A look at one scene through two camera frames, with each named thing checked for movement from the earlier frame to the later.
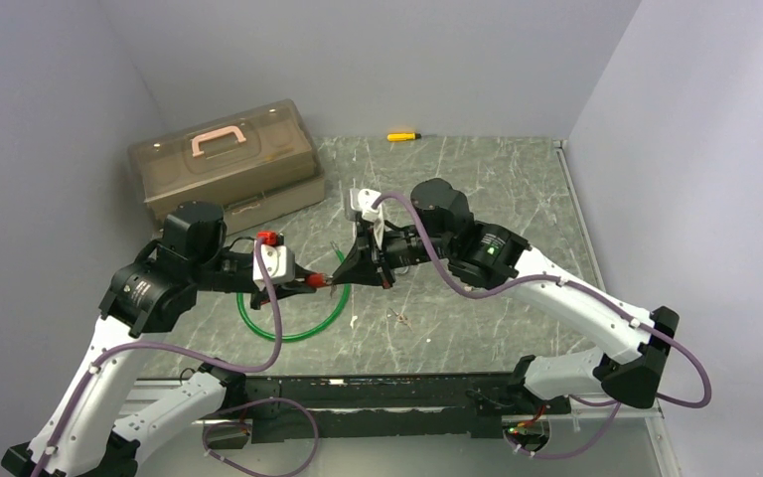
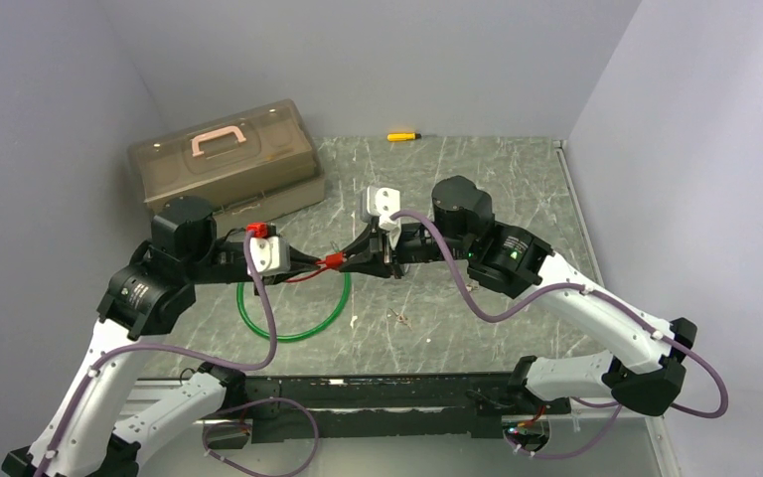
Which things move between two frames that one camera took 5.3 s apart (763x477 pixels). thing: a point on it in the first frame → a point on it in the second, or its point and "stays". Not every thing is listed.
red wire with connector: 318,279 → 333,261
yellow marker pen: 403,136 stays
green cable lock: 347,270 stays
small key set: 401,318 stays
